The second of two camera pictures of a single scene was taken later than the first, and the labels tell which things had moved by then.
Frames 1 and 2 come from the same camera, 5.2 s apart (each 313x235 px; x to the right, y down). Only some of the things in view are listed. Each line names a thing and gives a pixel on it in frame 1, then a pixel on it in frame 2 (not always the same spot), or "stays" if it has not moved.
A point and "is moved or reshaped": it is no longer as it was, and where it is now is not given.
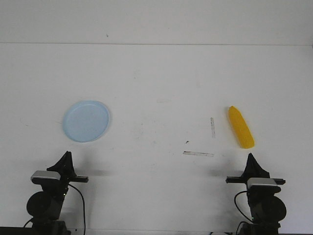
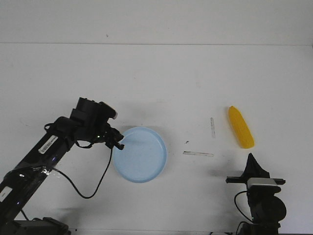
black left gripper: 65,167 -> 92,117
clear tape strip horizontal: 204,154 stays
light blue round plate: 85,121 is moved or reshaped
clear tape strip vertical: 212,122 stays
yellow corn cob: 243,131 stays
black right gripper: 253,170 stays
